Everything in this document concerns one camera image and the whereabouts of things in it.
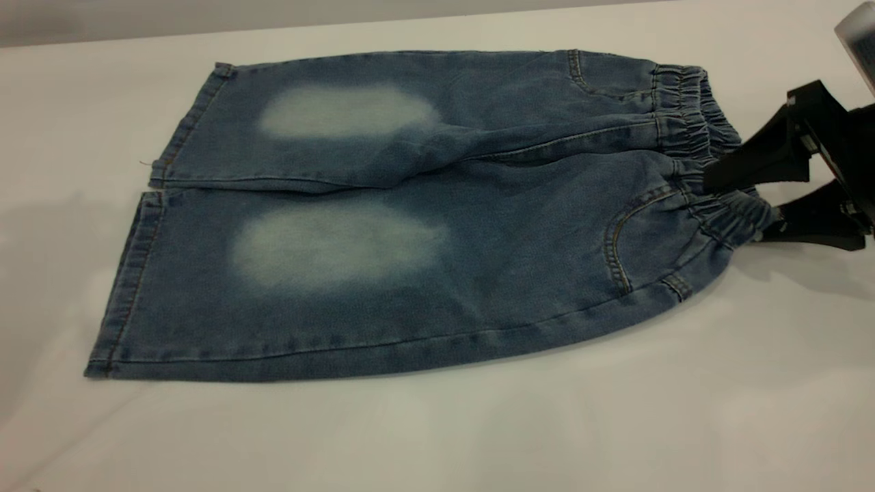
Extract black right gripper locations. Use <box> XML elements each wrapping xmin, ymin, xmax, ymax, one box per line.
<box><xmin>703</xmin><ymin>80</ymin><xmax>875</xmax><ymax>252</ymax></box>

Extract blue denim jeans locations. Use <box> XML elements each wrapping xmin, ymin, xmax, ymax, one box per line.
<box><xmin>83</xmin><ymin>48</ymin><xmax>780</xmax><ymax>381</ymax></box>

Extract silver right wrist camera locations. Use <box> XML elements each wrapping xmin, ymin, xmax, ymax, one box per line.
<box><xmin>834</xmin><ymin>3</ymin><xmax>875</xmax><ymax>96</ymax></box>

